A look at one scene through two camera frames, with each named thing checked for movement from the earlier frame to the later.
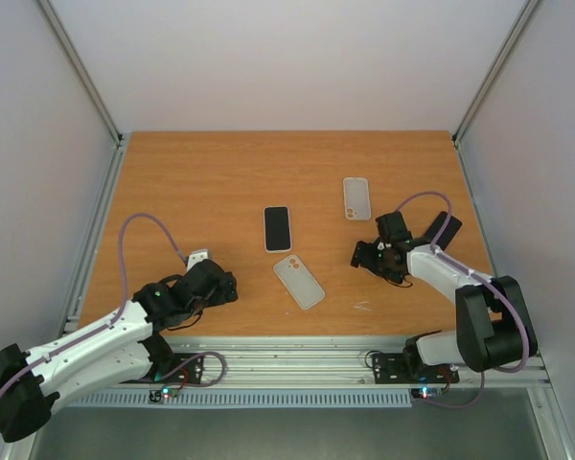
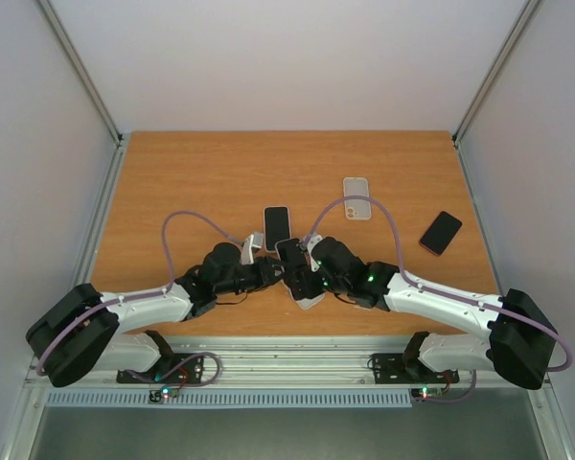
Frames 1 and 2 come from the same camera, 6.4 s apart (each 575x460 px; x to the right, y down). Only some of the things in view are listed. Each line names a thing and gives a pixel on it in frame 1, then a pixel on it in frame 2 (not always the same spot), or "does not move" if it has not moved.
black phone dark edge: [277, 233] does not move
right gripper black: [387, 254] → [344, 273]
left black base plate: [191, 373] does not move
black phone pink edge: [448, 233] does not move
